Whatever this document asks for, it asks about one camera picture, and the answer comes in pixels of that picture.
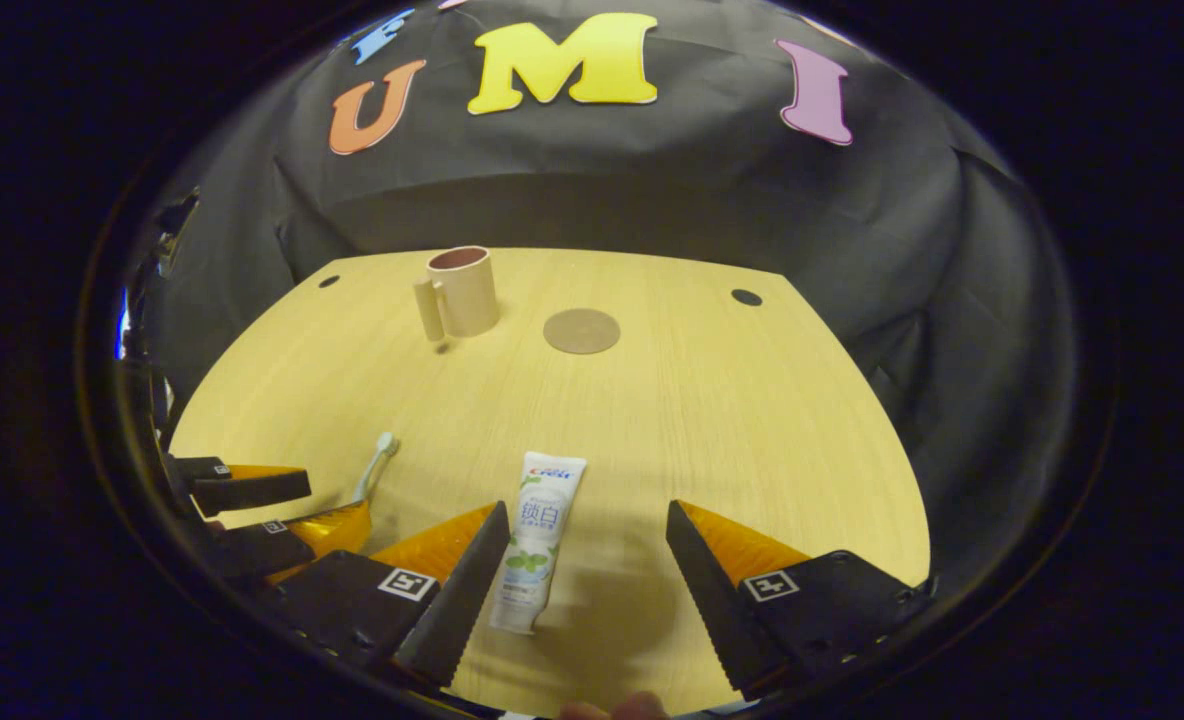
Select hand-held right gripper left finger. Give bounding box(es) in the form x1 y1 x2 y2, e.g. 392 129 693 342
272 500 511 691

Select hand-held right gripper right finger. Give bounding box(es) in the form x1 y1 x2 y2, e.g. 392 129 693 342
665 500 938 701

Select white toothpaste tube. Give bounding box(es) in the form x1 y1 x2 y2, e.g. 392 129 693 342
489 450 588 636

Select light green toothbrush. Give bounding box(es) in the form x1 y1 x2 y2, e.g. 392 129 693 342
352 432 400 506

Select round brown coaster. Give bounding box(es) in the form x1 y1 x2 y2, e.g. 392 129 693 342
542 308 622 356

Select beige cup with brown inside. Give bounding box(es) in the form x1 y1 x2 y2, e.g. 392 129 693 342
413 245 501 344

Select light wooden desktop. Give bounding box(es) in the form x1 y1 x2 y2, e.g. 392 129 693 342
167 247 933 718

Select black backdrop cloth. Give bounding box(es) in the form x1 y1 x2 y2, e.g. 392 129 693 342
127 0 1078 601

